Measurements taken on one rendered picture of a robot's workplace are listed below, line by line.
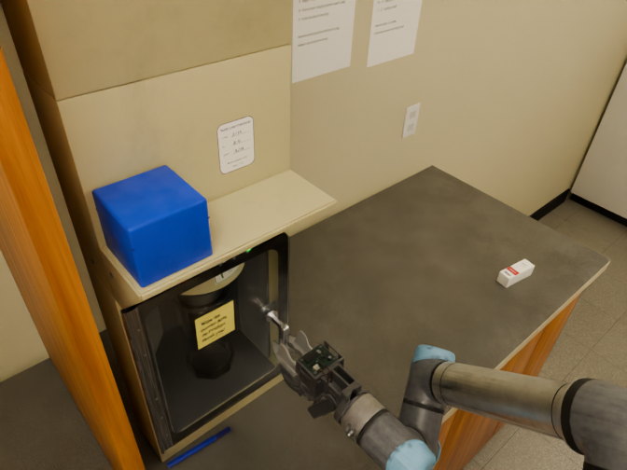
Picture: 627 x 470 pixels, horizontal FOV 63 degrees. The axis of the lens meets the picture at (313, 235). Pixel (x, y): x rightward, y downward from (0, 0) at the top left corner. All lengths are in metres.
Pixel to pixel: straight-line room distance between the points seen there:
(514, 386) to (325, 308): 0.69
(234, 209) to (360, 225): 0.95
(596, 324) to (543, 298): 1.47
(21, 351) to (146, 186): 0.81
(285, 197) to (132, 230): 0.27
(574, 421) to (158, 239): 0.54
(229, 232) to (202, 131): 0.14
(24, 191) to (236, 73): 0.31
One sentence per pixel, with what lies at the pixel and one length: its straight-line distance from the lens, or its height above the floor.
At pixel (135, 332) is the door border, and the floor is 1.34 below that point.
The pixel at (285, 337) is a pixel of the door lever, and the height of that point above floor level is 1.19.
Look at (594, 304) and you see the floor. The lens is 3.15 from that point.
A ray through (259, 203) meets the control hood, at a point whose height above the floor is 1.51.
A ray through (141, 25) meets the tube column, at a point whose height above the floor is 1.77.
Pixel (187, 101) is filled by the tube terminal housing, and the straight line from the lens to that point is 0.68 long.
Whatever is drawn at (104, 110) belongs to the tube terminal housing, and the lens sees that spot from 0.64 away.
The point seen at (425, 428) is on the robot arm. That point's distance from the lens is 0.96.
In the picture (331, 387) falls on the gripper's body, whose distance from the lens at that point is 0.91.
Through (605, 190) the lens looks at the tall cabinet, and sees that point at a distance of 3.77.
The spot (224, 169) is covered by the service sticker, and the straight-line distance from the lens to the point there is 0.76.
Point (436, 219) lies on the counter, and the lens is 1.74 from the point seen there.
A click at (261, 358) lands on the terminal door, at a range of 1.09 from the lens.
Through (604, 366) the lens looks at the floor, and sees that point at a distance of 2.86.
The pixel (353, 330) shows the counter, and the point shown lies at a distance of 1.34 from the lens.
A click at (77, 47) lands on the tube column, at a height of 1.76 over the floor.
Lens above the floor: 1.95
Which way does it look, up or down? 39 degrees down
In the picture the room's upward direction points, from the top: 3 degrees clockwise
